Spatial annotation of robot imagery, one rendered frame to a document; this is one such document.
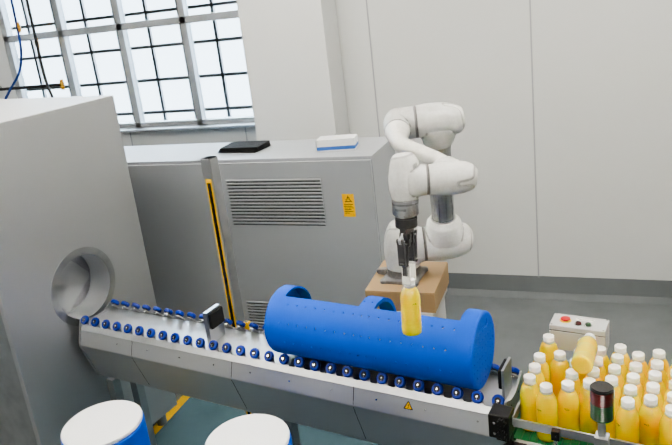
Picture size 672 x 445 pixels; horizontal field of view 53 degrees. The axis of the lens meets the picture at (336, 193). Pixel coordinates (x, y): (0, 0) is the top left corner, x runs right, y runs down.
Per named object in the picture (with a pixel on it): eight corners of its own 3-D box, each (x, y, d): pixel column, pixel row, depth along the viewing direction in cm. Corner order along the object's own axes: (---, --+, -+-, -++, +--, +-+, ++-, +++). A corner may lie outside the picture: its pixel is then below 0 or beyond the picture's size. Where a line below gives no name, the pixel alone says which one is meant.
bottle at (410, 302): (398, 331, 239) (395, 281, 235) (417, 327, 240) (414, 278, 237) (406, 339, 232) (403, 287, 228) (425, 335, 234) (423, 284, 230)
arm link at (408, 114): (381, 117, 266) (416, 113, 264) (380, 103, 282) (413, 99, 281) (385, 148, 271) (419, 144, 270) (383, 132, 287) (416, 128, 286)
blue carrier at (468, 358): (302, 338, 304) (299, 276, 299) (495, 372, 261) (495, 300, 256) (265, 362, 279) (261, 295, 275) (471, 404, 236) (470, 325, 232)
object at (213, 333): (221, 333, 318) (216, 303, 313) (228, 334, 316) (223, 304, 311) (207, 343, 310) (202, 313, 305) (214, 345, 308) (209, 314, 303)
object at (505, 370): (506, 385, 252) (504, 355, 248) (512, 386, 251) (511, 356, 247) (498, 400, 244) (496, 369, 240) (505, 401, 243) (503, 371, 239)
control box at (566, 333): (555, 335, 268) (554, 312, 265) (609, 343, 258) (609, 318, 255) (549, 348, 260) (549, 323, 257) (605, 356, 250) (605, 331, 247)
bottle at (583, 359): (568, 356, 224) (577, 330, 240) (572, 375, 226) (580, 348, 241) (591, 356, 221) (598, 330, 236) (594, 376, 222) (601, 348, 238)
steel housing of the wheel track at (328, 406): (128, 354, 372) (116, 297, 363) (527, 442, 266) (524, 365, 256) (88, 382, 349) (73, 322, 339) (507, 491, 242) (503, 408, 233)
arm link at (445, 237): (423, 246, 319) (470, 242, 317) (426, 269, 306) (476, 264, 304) (410, 98, 278) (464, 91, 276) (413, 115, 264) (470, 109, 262)
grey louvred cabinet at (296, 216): (157, 317, 560) (121, 146, 519) (411, 334, 484) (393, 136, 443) (116, 350, 512) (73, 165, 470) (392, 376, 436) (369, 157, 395)
